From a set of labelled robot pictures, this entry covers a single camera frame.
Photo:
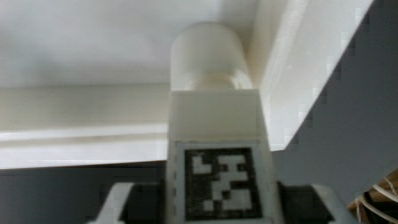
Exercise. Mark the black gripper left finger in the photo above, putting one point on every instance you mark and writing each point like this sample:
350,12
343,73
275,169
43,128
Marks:
114,204

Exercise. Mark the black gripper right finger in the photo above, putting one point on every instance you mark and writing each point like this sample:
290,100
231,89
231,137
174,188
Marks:
311,205

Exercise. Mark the white table leg with tag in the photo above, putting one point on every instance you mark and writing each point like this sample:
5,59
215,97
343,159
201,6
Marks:
220,185

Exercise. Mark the white square tabletop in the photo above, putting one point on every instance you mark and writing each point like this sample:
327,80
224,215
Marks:
85,71

